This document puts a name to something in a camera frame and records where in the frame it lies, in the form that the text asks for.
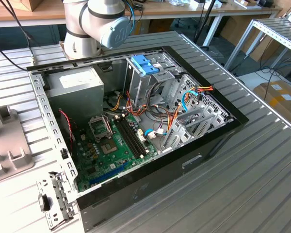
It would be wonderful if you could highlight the blue data wire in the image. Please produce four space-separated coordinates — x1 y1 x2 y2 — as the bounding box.
144 90 197 139

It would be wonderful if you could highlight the orange power wire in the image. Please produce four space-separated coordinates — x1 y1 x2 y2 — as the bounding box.
166 84 214 133

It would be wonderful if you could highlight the grey metal disk bay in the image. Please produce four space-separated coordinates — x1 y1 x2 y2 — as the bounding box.
160 106 233 153

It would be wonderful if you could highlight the black RAM slot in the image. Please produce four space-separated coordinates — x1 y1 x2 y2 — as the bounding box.
118 117 142 159
115 118 139 160
123 116 146 156
120 116 144 158

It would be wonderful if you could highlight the grey metal drive cage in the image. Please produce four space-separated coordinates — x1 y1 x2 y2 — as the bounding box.
123 52 185 110

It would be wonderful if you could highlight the CPU socket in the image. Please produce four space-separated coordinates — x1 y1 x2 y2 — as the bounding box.
98 139 119 155

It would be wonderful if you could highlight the metal socket cover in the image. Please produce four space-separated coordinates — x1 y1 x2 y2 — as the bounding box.
87 116 113 142

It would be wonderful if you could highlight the green motherboard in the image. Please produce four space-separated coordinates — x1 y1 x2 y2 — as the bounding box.
74 113 160 192

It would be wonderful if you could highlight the blue expansion slot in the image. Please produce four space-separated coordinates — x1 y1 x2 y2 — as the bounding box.
89 161 131 185

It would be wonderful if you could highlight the black open PC case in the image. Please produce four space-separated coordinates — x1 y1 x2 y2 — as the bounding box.
26 45 250 233

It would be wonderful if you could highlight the grey power supply unit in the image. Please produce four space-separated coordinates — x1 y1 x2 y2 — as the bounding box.
46 67 105 124

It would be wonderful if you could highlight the black case fan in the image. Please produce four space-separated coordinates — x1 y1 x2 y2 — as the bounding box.
57 108 76 156

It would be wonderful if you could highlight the black tripod stand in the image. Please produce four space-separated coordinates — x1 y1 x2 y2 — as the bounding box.
194 0 218 48

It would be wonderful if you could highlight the plain brown cardboard box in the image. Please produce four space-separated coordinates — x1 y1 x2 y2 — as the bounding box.
219 17 282 63

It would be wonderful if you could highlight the labelled cardboard box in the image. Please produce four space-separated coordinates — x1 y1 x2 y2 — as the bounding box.
253 81 291 124

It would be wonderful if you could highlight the grey parts rack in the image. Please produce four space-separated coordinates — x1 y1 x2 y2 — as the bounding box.
0 105 35 185

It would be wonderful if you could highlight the metal slat side table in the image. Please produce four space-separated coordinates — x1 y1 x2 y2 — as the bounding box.
224 18 291 71

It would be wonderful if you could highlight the cardboard box on desk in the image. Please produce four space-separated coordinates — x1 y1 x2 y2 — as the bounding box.
11 0 43 12

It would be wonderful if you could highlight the red orange wire bundle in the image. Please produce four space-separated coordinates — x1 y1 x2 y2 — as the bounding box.
125 91 150 117

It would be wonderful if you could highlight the black cable loop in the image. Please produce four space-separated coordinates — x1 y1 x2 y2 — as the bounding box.
146 81 169 119

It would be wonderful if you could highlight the yellow black wire bundle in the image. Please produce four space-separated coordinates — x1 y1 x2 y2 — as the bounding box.
110 93 124 111

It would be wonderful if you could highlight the blue plastic drive bracket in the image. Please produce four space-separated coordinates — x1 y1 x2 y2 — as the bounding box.
130 55 159 76

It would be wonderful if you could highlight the red black twisted wire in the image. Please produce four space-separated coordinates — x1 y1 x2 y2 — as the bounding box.
58 109 76 144

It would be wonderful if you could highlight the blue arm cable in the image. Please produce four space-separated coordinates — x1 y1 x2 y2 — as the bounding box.
125 0 136 37

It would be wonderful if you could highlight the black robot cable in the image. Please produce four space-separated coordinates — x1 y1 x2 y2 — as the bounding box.
0 0 36 71

